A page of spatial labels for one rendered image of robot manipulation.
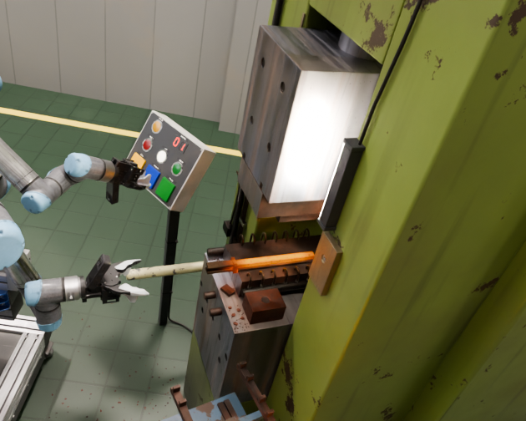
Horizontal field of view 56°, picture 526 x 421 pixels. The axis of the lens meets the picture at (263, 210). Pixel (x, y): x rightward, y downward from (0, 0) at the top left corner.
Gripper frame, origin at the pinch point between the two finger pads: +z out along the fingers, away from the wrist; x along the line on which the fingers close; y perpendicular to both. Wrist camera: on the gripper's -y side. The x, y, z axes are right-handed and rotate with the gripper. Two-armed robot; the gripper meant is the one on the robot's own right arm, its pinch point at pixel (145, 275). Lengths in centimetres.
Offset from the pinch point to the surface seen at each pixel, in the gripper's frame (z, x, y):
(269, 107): 31, 0, -60
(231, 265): 28.6, 1.5, -1.3
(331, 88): 40, 13, -72
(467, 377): 89, 58, 1
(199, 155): 26, -42, -17
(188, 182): 22.7, -39.6, -6.7
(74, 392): -24, -26, 100
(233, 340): 24.8, 22.3, 11.9
